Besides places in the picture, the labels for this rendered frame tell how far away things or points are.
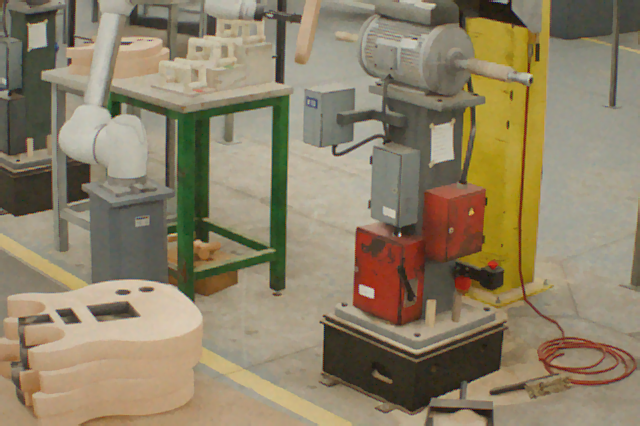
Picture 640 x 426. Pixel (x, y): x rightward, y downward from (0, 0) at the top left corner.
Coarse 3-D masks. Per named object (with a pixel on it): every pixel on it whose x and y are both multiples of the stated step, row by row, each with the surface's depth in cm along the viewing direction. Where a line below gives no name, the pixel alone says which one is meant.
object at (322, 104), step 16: (320, 96) 460; (336, 96) 464; (352, 96) 470; (304, 112) 468; (320, 112) 462; (336, 112) 466; (304, 128) 470; (320, 128) 464; (336, 128) 468; (352, 128) 473; (320, 144) 465; (336, 144) 474; (384, 144) 468
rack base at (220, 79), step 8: (208, 64) 554; (192, 72) 554; (208, 72) 546; (216, 72) 543; (224, 72) 545; (232, 72) 548; (240, 72) 552; (192, 80) 555; (208, 80) 547; (216, 80) 544; (224, 80) 546; (232, 80) 549; (240, 80) 553; (216, 88) 545; (224, 88) 547; (232, 88) 551
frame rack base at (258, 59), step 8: (240, 40) 566; (224, 48) 561; (240, 48) 553; (248, 48) 551; (256, 48) 555; (264, 48) 558; (224, 56) 562; (240, 56) 554; (248, 56) 552; (256, 56) 556; (264, 56) 559; (240, 64) 555; (248, 64) 554; (256, 64) 557; (264, 64) 560; (248, 72) 555; (256, 72) 558; (264, 72) 561; (248, 80) 556; (256, 80) 559; (264, 80) 562
